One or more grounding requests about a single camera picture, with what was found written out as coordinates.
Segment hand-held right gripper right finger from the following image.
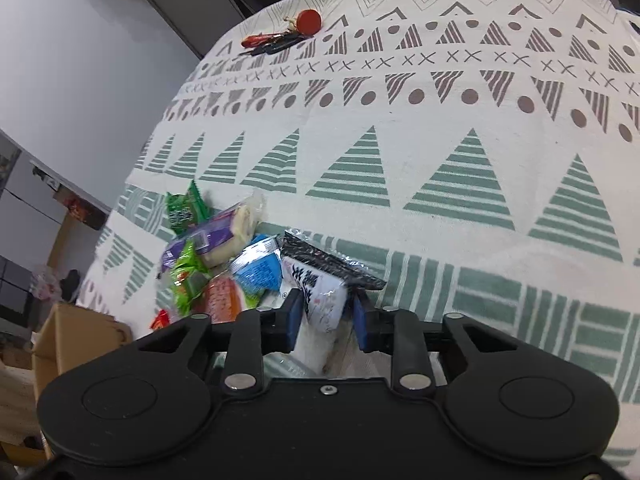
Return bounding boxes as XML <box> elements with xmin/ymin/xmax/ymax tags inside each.
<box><xmin>352</xmin><ymin>290</ymin><xmax>522</xmax><ymax>394</ymax></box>

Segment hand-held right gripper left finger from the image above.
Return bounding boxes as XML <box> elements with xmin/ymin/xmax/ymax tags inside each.
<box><xmin>135</xmin><ymin>290</ymin><xmax>306</xmax><ymax>394</ymax></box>

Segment black and white snack packet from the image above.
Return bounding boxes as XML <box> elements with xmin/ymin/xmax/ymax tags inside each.
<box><xmin>277</xmin><ymin>230</ymin><xmax>388</xmax><ymax>377</ymax></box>

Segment blue snack packet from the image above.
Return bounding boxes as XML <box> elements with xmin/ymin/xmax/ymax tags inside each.
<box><xmin>229</xmin><ymin>234</ymin><xmax>284</xmax><ymax>311</ymax></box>

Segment orange snack packet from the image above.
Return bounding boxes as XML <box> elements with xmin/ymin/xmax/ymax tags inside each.
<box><xmin>202</xmin><ymin>276</ymin><xmax>251</xmax><ymax>324</ymax></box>

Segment purple bread roll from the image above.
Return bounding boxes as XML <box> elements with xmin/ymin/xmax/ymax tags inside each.
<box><xmin>161</xmin><ymin>190</ymin><xmax>267</xmax><ymax>271</ymax></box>

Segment light green snack packet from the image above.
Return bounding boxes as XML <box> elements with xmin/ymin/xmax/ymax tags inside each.
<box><xmin>167</xmin><ymin>240</ymin><xmax>213</xmax><ymax>317</ymax></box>

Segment dark green snack packet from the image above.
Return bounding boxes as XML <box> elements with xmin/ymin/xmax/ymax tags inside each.
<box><xmin>165</xmin><ymin>180</ymin><xmax>210</xmax><ymax>235</ymax></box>

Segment cardboard box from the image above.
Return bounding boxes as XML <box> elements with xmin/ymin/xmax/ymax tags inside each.
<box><xmin>31</xmin><ymin>302</ymin><xmax>134</xmax><ymax>411</ymax></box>

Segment printed blanket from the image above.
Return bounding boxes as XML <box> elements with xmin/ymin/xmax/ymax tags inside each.
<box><xmin>75</xmin><ymin>0</ymin><xmax>640</xmax><ymax>480</ymax></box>

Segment red bottle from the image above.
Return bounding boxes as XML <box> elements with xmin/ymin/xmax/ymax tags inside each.
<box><xmin>64</xmin><ymin>195</ymin><xmax>104</xmax><ymax>230</ymax></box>

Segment pack of water bottles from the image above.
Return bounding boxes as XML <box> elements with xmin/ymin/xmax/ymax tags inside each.
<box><xmin>29</xmin><ymin>266</ymin><xmax>64</xmax><ymax>304</ymax></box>

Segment black car keys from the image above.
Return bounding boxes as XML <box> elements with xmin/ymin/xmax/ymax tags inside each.
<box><xmin>240</xmin><ymin>35</ymin><xmax>306</xmax><ymax>57</ymax></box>

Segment red keychain pouch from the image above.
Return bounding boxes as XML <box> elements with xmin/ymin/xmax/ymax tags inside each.
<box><xmin>241</xmin><ymin>32</ymin><xmax>281</xmax><ymax>49</ymax></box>

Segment red round keychain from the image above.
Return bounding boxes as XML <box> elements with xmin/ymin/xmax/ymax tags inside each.
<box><xmin>296</xmin><ymin>9</ymin><xmax>323</xmax><ymax>36</ymax></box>

